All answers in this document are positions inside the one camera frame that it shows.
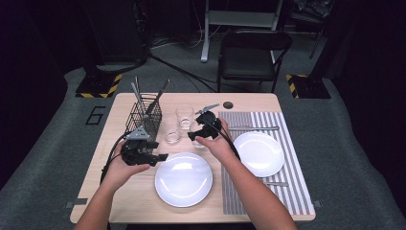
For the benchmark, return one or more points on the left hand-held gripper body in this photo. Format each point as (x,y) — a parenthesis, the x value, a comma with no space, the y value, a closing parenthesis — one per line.
(135,153)

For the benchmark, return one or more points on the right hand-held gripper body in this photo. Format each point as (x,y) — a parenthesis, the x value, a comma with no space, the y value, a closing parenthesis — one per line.
(212,126)

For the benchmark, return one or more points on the metal table knife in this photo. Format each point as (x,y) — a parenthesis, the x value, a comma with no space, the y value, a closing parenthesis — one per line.
(255,128)

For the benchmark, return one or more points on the white plate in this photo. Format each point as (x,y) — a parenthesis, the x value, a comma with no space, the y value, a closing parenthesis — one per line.
(183,179)
(260,153)

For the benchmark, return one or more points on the metal fork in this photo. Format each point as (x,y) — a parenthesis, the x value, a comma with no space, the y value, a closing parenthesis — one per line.
(277,184)

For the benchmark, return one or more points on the person's right hand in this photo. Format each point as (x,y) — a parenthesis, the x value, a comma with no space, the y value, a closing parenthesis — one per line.
(220,147)

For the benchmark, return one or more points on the person's left hand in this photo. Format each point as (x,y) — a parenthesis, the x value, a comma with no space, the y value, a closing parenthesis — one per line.
(116,177)

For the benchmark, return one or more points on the metal cutlery piece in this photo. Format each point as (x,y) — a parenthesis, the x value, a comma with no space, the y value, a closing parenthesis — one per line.
(158,96)
(137,83)
(134,87)

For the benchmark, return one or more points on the black folding chair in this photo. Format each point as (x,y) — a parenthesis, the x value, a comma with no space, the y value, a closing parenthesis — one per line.
(249,60)

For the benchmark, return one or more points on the grey tape piece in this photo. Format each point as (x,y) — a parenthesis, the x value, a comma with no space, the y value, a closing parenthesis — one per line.
(317,204)
(76,202)

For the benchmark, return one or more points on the black hazard-striped stand base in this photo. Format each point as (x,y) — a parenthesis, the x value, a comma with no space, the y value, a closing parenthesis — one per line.
(309,87)
(95,86)

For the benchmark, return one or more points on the striped placemat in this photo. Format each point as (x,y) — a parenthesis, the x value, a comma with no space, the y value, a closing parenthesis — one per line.
(287,198)

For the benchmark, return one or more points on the large black box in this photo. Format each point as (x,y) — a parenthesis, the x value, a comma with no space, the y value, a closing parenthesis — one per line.
(115,28)

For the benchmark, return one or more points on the white desk frame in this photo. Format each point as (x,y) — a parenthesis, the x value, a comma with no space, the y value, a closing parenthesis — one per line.
(237,18)

